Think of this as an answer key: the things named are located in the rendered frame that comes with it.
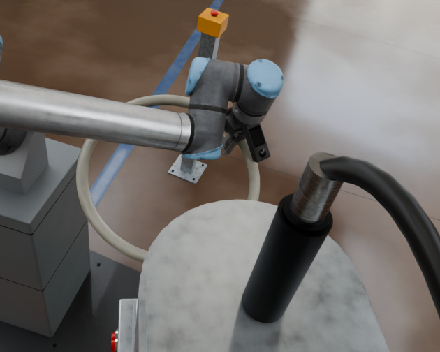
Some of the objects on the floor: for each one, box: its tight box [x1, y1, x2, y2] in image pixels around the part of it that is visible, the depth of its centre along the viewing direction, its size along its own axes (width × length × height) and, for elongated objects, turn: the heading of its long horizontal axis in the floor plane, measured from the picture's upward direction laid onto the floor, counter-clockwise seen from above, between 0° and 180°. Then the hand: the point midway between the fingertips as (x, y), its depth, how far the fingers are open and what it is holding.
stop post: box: [168, 8, 229, 184], centre depth 261 cm, size 20×20×109 cm
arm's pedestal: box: [0, 138, 101, 347], centre depth 193 cm, size 50×50×85 cm
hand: (235, 149), depth 136 cm, fingers closed on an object, 4 cm apart
